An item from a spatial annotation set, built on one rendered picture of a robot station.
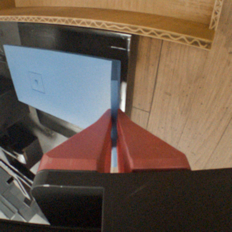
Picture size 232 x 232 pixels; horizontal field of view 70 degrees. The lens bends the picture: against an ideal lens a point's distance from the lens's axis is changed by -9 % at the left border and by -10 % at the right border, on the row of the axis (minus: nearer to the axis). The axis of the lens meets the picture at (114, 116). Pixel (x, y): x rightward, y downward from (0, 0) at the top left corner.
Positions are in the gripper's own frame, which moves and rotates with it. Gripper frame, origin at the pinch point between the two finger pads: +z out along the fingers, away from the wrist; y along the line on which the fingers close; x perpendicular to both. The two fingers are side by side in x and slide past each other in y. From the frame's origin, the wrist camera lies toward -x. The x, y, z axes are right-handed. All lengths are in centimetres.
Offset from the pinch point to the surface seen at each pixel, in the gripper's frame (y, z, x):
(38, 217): 268, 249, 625
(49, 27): 7.1, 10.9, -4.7
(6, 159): 21.1, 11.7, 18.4
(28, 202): 26, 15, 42
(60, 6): 5.8, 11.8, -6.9
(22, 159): 14.5, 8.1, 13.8
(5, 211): 281, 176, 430
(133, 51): -1.7, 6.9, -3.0
